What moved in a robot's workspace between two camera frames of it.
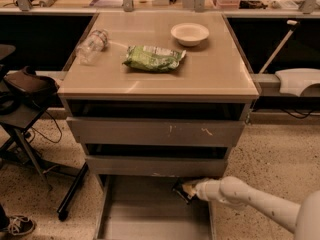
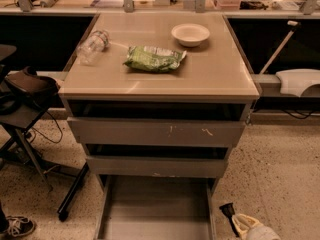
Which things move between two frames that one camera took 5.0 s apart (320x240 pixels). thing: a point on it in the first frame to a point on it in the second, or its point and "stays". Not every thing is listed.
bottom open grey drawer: [146, 207] stays
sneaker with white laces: [19, 225] stays
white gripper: [203, 189] to [264, 233]
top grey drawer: [156, 131] stays
